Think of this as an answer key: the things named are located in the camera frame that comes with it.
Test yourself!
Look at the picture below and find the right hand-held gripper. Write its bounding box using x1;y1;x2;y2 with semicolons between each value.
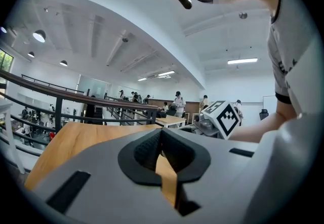
193;100;241;141

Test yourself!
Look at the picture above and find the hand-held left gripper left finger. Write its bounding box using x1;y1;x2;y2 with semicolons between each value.
32;128;183;224

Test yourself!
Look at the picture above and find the black railing with wooden handrail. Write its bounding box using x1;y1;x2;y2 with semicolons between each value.
0;69;159;154

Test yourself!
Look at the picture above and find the window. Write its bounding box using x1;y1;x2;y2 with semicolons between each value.
0;50;15;74

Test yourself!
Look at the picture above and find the wooden table with white legs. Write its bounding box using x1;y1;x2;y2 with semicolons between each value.
155;114;187;129

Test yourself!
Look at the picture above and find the grey printed t-shirt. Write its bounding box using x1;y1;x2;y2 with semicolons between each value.
267;0;324;117

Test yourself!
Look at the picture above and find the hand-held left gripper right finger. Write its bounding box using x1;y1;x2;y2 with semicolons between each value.
161;127;264;224

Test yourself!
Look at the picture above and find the person's right forearm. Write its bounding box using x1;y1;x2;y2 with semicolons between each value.
229;111;298;144

